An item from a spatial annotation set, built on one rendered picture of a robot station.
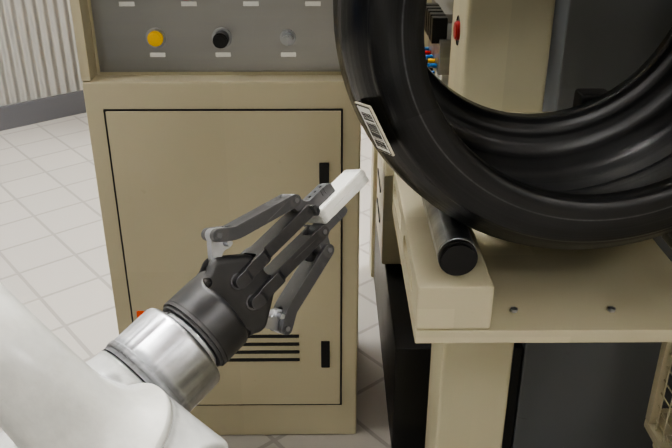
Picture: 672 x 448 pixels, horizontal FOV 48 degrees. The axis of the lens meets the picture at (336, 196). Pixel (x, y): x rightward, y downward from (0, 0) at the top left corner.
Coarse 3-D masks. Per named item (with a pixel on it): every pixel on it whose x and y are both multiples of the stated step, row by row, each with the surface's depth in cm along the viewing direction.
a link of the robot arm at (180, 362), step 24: (144, 312) 65; (120, 336) 63; (144, 336) 62; (168, 336) 62; (192, 336) 63; (120, 360) 61; (144, 360) 61; (168, 360) 61; (192, 360) 62; (168, 384) 61; (192, 384) 62; (216, 384) 66; (192, 408) 64
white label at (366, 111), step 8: (360, 104) 79; (360, 112) 80; (368, 112) 78; (368, 120) 79; (376, 120) 77; (368, 128) 81; (376, 128) 78; (376, 136) 80; (384, 136) 78; (376, 144) 82; (384, 144) 79; (384, 152) 81; (392, 152) 79
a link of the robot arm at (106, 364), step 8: (104, 352) 62; (96, 360) 62; (104, 360) 61; (112, 360) 61; (96, 368) 60; (104, 368) 60; (112, 368) 60; (120, 368) 60; (128, 368) 60; (104, 376) 60; (112, 376) 60; (120, 376) 60; (128, 376) 60; (136, 376) 60; (120, 384) 59; (128, 384) 60; (0, 440) 57; (8, 440) 57
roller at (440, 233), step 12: (432, 216) 93; (444, 216) 90; (432, 228) 91; (444, 228) 88; (456, 228) 87; (468, 228) 90; (444, 240) 86; (456, 240) 85; (468, 240) 85; (444, 252) 85; (456, 252) 85; (468, 252) 85; (444, 264) 85; (456, 264) 85; (468, 264) 86
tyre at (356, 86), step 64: (384, 0) 72; (384, 64) 75; (384, 128) 80; (448, 128) 77; (512, 128) 106; (576, 128) 106; (640, 128) 104; (448, 192) 81; (512, 192) 80; (576, 192) 99; (640, 192) 82
